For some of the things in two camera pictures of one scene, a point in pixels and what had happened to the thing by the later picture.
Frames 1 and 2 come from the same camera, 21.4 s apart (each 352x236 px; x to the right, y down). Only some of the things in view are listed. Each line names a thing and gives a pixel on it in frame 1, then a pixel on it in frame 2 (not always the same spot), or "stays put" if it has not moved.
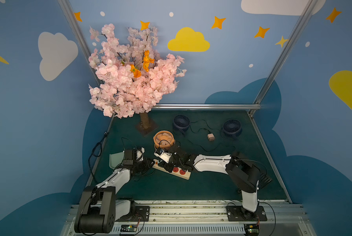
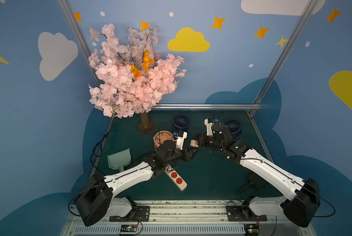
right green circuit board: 251,229 stays put
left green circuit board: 128,228 stays put
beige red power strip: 184,174 -> 181,185
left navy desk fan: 181,122 stays put
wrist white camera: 139,154 -> 183,135
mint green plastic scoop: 116,159 stays put
